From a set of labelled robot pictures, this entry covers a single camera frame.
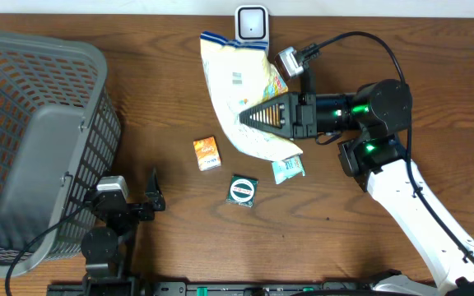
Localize mint green wet wipes pack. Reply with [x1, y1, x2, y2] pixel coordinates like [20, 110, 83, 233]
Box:
[272, 155, 305, 184]

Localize yellow orange snack bag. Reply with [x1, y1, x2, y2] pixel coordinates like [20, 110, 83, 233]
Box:
[200, 31, 303, 162]

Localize orange small box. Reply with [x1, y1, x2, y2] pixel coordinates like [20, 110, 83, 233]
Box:
[193, 136, 221, 171]

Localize green white small box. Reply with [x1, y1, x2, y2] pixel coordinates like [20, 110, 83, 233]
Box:
[225, 174, 258, 208]

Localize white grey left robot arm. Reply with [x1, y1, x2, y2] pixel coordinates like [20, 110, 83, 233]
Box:
[81, 170, 166, 296]

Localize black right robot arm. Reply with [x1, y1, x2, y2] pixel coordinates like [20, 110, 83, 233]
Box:
[239, 79, 474, 295]

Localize white barcode scanner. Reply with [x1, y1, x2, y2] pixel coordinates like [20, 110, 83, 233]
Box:
[234, 5, 269, 43]

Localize dark grey plastic basket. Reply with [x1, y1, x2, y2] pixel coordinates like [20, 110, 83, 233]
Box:
[0, 31, 121, 278]

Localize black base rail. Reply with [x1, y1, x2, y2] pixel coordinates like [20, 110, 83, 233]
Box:
[45, 279, 375, 296]

